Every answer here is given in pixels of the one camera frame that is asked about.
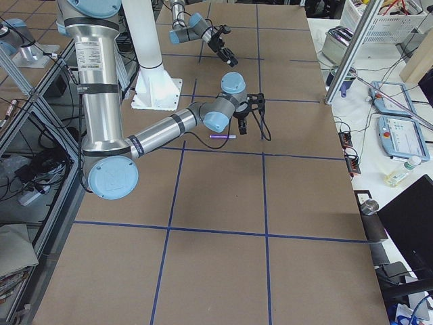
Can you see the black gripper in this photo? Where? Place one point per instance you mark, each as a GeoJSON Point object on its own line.
{"type": "Point", "coordinates": [215, 42]}
{"type": "Point", "coordinates": [241, 116]}

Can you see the purple highlighter pen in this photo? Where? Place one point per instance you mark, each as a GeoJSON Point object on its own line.
{"type": "Point", "coordinates": [215, 136]}

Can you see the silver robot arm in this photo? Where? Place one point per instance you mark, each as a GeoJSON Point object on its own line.
{"type": "Point", "coordinates": [190, 27]}
{"type": "Point", "coordinates": [109, 156]}

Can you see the silver toaster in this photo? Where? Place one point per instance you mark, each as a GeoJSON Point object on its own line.
{"type": "Point", "coordinates": [336, 42]}

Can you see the orange black connector strip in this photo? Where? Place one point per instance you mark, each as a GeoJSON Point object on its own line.
{"type": "Point", "coordinates": [350, 154]}

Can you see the small metal cup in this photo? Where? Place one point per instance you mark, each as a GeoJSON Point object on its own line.
{"type": "Point", "coordinates": [369, 207]}

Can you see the upper teach pendant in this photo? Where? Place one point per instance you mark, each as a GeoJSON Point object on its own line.
{"type": "Point", "coordinates": [398, 92]}

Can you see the teach pendant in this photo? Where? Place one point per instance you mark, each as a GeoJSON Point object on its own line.
{"type": "Point", "coordinates": [398, 92]}
{"type": "Point", "coordinates": [401, 137]}

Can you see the clear plastic bottle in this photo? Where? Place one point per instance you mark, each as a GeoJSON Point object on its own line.
{"type": "Point", "coordinates": [395, 177]}

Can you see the lower teach pendant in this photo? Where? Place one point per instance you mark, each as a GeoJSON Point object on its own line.
{"type": "Point", "coordinates": [401, 137]}

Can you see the white plastic crate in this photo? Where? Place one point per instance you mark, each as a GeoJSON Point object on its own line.
{"type": "Point", "coordinates": [391, 28]}

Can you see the black monitor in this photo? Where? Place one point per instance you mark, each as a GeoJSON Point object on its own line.
{"type": "Point", "coordinates": [408, 221]}

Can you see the white power strip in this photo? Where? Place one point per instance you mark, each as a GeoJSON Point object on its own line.
{"type": "Point", "coordinates": [30, 196]}

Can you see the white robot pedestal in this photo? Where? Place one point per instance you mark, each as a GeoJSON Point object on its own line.
{"type": "Point", "coordinates": [155, 89]}

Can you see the aluminium frame post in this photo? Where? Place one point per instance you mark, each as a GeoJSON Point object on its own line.
{"type": "Point", "coordinates": [361, 31]}

